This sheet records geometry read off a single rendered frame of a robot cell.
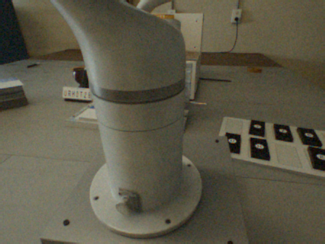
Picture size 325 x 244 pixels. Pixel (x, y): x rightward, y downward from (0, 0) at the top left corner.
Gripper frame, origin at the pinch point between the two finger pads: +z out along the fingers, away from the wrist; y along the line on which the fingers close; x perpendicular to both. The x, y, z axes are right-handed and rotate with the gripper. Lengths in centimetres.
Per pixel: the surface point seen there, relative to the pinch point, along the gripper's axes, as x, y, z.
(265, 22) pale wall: 185, 67, -65
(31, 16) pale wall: 164, -205, -67
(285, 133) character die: 1.2, 41.6, 2.4
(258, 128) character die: 2.8, 33.5, 2.0
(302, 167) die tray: -14.7, 41.4, 6.9
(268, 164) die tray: -15.4, 32.9, 7.0
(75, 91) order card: 17, -48, -4
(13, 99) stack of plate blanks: 4, -70, 0
